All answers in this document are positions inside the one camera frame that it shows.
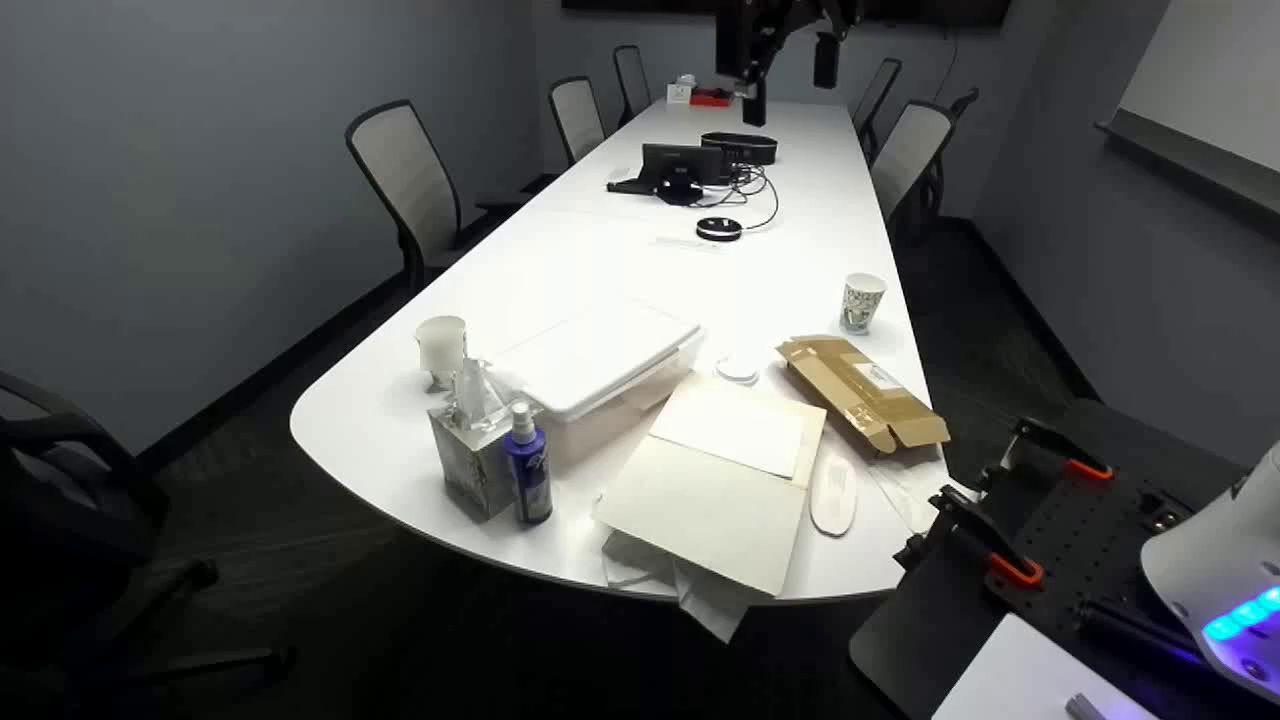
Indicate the clear sanitizer bottle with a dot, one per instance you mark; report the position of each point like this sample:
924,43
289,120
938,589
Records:
528,465

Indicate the grey patterned tissue box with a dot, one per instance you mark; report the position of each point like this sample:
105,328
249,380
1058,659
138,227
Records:
466,461

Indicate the grey mesh office chair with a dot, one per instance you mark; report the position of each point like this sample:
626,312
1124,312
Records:
631,79
406,166
579,117
911,153
876,88

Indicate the black wall screen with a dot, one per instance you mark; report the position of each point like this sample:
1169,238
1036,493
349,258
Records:
921,11

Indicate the black conference phone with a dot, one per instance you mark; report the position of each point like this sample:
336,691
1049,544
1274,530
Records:
675,171

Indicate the loose white papers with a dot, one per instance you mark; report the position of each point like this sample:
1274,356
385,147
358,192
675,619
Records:
706,607

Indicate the white flat board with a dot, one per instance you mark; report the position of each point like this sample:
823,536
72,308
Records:
1027,674

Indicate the black swivel office chair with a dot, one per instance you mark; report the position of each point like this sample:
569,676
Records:
66,532

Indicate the white paper sheet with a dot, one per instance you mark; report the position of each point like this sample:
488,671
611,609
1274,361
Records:
706,513

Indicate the printed paper cup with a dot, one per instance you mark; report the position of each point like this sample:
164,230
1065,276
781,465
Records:
862,306

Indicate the wall whiteboard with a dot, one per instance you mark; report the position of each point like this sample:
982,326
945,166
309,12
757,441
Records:
1204,82

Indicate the small round white cap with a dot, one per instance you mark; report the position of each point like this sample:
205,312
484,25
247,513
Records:
738,372

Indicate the round black speaker puck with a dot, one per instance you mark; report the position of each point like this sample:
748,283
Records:
718,230

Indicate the white lidded plastic container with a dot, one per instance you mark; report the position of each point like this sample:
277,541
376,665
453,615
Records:
602,361

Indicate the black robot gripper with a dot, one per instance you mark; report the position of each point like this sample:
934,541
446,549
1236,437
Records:
744,33

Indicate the small red box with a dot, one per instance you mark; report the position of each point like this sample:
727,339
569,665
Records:
712,99

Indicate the black mounting board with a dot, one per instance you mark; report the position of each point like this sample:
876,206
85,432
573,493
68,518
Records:
1083,532

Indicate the flat brown cardboard box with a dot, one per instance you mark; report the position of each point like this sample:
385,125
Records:
862,392

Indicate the black clamp orange tip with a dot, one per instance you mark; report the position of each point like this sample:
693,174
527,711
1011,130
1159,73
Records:
1062,448
982,532

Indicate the small white box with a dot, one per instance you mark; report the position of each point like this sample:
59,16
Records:
676,88

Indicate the white robot base blue light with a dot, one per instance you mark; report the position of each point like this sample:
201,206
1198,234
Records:
1222,566

